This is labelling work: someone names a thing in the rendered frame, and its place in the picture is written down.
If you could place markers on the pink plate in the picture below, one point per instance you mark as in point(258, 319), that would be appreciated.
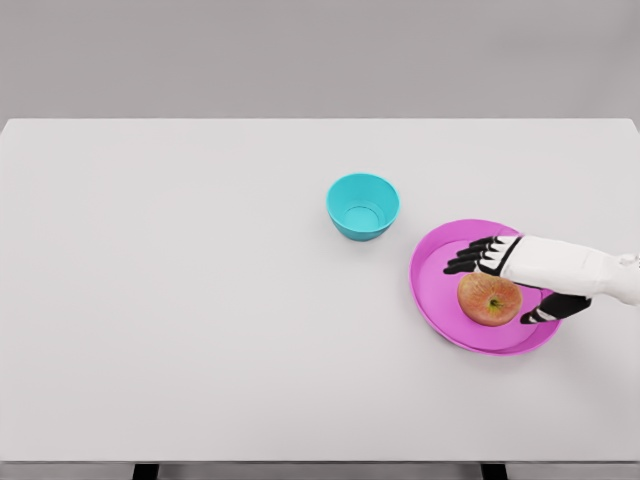
point(435, 280)

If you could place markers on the blue bowl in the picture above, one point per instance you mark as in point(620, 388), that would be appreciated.
point(362, 207)

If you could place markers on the red yellow apple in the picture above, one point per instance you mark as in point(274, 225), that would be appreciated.
point(489, 300)

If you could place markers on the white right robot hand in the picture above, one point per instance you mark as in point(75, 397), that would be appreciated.
point(545, 265)

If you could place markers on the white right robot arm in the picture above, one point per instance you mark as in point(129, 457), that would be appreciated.
point(625, 277)

